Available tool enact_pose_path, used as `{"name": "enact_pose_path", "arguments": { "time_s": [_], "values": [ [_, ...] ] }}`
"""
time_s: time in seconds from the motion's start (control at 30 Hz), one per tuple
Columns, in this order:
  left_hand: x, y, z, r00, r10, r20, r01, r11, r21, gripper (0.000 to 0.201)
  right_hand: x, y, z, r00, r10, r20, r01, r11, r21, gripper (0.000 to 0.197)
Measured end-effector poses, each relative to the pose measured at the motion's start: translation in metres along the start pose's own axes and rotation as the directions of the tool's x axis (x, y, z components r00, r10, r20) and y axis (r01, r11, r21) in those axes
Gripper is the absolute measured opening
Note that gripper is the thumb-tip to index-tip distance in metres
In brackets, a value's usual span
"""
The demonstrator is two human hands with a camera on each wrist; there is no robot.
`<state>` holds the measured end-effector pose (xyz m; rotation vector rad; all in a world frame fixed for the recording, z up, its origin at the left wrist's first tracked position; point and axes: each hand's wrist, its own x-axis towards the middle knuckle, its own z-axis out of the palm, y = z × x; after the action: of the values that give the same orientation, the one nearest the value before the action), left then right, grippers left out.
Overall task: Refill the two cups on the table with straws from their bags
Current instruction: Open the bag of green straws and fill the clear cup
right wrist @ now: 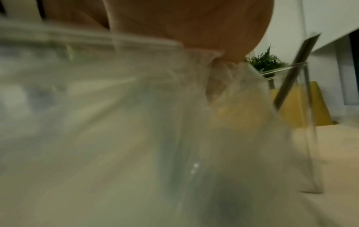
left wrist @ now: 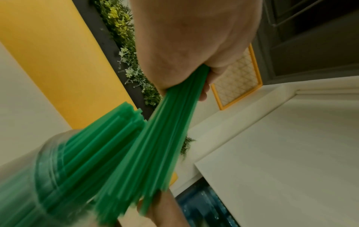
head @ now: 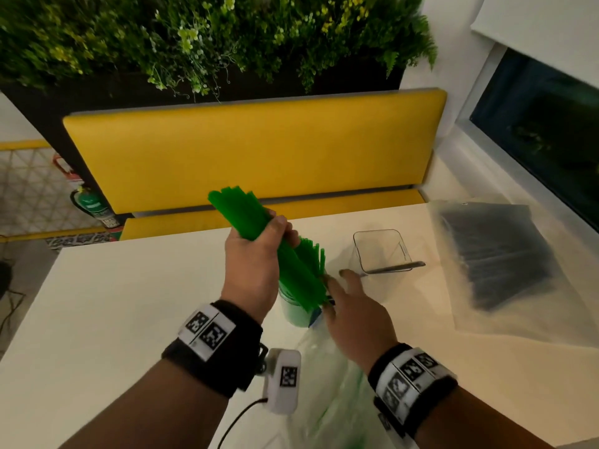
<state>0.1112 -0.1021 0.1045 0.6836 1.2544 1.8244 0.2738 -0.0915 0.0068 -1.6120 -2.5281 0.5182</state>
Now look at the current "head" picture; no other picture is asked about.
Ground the thin clear plastic bag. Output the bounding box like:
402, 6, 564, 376
275, 314, 422, 449

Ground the pile of green straws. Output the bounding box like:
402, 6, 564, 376
207, 185, 329, 314

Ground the person's left forearm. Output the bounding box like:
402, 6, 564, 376
57, 359, 231, 449

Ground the person's right forearm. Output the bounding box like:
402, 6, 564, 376
413, 387, 558, 449

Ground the yellow bench seat cushion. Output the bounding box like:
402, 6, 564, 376
119, 188, 427, 242

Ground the dark stick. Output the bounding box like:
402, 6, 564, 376
359, 260, 427, 277

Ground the person's right hand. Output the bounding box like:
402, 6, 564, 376
323, 269, 399, 375

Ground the black left wristband with markers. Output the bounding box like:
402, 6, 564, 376
160, 299, 265, 400

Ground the white table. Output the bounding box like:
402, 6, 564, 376
0, 203, 599, 449

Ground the square clear holder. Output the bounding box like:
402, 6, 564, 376
338, 228, 416, 301

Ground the red and white sign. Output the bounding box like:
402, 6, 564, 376
51, 153, 83, 183

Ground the person's left hand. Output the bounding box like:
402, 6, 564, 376
220, 209, 301, 326

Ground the frosted clear plastic bag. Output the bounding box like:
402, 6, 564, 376
427, 196, 599, 349

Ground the stack of black straws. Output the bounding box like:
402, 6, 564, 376
439, 203, 554, 312

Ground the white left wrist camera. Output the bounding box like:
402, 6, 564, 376
260, 347, 303, 416

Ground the black wristband with markers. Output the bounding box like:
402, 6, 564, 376
366, 342, 459, 441
160, 299, 265, 400

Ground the clear round plastic cup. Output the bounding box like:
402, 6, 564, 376
278, 274, 329, 329

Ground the green fire extinguisher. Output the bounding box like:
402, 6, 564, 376
69, 186, 122, 230

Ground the yellow framed mesh partition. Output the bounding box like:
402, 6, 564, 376
0, 138, 119, 244

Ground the dark window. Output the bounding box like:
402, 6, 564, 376
469, 47, 599, 235

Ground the black right wristband with markers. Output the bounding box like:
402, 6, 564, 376
366, 342, 459, 441

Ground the yellow bench seat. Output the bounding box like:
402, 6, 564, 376
61, 88, 448, 216

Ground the white roller blind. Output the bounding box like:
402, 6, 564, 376
470, 0, 599, 90

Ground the black planter box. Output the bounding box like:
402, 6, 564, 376
0, 54, 406, 218

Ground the black left camera cable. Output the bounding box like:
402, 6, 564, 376
216, 397, 269, 449

